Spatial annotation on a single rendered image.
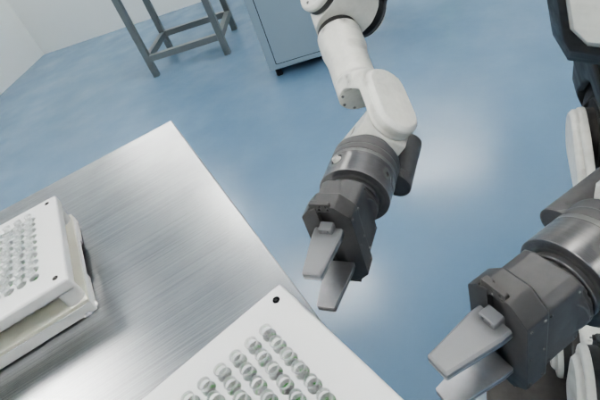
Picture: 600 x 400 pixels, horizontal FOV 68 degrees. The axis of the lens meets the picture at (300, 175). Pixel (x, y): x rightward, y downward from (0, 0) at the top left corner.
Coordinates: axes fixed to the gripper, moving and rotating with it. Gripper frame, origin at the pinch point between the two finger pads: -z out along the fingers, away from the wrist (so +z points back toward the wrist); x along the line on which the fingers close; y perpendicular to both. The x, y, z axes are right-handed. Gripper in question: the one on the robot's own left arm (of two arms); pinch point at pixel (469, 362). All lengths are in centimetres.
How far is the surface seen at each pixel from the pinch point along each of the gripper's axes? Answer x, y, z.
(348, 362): -0.3, 6.0, -7.6
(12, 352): 5, 39, -41
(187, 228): 6.8, 44.8, -14.2
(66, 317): 5, 39, -34
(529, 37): 90, 147, 190
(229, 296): 6.8, 27.2, -13.8
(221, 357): -0.4, 14.1, -16.8
